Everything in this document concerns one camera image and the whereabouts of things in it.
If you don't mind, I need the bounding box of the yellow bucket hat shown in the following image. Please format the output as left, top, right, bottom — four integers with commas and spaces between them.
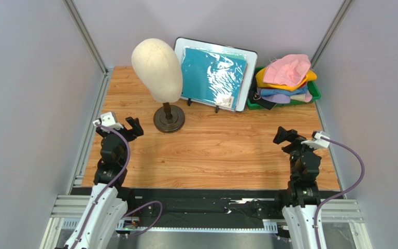
255, 67, 318, 92

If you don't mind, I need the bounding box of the dark round stand base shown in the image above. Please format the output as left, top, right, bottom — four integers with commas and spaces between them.
153, 103, 185, 133

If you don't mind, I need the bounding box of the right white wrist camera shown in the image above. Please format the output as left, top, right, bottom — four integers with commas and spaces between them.
301, 130, 330, 149

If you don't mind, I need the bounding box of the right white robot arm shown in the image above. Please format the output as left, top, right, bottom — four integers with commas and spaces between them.
273, 127, 329, 248

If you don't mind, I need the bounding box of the cream mannequin head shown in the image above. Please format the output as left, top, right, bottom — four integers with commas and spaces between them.
131, 38, 183, 103

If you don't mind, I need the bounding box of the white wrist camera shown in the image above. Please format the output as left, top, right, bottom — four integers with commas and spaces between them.
301, 130, 330, 149
92, 112, 124, 132

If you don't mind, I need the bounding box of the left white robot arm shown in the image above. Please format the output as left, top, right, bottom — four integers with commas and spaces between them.
63, 112, 144, 248

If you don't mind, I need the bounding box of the pink beige hat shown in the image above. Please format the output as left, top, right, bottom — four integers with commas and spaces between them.
290, 91, 312, 103

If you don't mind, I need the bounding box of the aluminium frame rail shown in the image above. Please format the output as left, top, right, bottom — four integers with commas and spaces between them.
40, 195, 372, 248

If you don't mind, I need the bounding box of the pink bucket hat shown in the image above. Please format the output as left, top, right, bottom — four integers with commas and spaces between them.
262, 54, 311, 87

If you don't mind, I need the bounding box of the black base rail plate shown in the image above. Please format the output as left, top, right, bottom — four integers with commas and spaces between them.
116, 188, 285, 229

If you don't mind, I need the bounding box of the lavender hat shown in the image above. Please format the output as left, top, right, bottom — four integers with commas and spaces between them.
261, 94, 291, 104

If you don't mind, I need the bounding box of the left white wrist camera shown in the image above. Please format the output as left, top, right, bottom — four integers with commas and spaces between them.
92, 112, 124, 132

